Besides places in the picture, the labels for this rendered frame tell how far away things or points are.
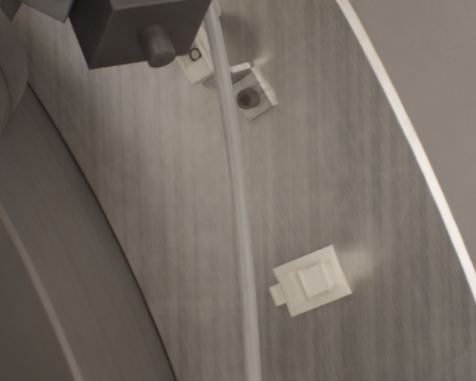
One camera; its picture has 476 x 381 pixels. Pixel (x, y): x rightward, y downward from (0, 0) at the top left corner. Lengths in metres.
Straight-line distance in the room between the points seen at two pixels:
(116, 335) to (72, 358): 0.03
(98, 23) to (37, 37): 0.12
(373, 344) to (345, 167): 0.05
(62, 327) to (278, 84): 0.10
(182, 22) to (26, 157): 0.11
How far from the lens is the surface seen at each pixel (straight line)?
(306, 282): 1.00
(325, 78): 1.01
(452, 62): 1.00
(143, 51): 0.96
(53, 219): 1.04
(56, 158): 1.05
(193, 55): 1.01
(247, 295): 1.00
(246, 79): 1.02
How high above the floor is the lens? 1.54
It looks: 9 degrees down
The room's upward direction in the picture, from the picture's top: 2 degrees counter-clockwise
